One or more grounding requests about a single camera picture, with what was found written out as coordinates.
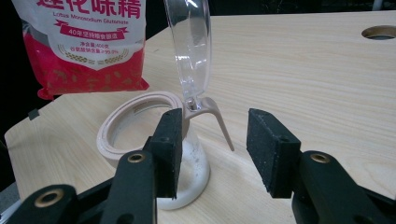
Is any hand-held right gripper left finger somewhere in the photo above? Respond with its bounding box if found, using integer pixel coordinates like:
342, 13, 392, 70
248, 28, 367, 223
101, 107, 185, 224

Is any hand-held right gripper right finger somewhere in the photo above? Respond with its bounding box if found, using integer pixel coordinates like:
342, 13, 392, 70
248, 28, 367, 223
246, 107, 387, 224

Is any red and white seasoning bag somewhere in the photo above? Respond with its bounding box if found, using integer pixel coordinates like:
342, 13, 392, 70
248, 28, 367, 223
10, 0, 150, 101

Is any grey tape piece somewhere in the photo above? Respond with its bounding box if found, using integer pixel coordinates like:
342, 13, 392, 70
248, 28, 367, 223
27, 108, 41, 121

